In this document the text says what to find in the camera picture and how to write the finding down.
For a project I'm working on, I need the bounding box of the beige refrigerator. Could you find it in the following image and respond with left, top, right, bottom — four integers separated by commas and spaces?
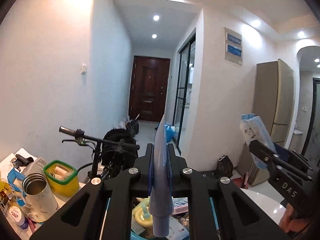
238, 59, 294, 186

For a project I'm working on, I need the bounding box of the yellow green lidded container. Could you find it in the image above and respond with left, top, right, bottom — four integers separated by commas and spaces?
43, 160, 80, 197

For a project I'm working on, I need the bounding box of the dark wooden door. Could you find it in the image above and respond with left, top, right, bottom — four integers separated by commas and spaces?
129, 56, 170, 122

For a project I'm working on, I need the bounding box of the blue tissue pack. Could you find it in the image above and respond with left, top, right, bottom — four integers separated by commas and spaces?
240, 113, 276, 153

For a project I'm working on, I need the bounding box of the blue plastic basin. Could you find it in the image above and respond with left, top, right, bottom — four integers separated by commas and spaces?
100, 191, 219, 239

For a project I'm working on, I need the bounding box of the glass sliding door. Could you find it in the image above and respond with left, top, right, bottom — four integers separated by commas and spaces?
172, 34, 196, 153

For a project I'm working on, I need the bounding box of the black trash bag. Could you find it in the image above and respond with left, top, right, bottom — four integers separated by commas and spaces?
215, 155, 234, 178

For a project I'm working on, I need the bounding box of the electrical panel box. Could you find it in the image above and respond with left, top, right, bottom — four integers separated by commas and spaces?
224, 27, 243, 66

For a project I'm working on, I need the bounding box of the pink soap box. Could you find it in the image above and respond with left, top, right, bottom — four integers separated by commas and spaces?
172, 197, 188, 215

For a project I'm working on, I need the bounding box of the blue white milk carton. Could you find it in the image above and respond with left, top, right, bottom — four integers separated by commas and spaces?
7, 168, 26, 197

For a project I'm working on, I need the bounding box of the white marble tumbler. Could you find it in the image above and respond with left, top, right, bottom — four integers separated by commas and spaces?
22, 173, 59, 223

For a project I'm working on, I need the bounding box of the white light switch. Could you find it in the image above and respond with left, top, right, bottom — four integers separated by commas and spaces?
81, 63, 87, 75

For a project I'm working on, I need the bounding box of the right hand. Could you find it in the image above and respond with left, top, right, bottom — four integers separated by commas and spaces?
279, 204, 311, 233

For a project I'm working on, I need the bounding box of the yellow baby cup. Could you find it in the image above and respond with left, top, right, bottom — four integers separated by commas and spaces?
132, 198, 153, 228

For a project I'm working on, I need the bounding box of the white medicine bottle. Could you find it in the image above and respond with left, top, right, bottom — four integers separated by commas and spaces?
8, 206, 29, 230

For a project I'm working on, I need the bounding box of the blue plastic bag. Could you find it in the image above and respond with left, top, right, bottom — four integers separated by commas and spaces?
164, 123, 176, 143

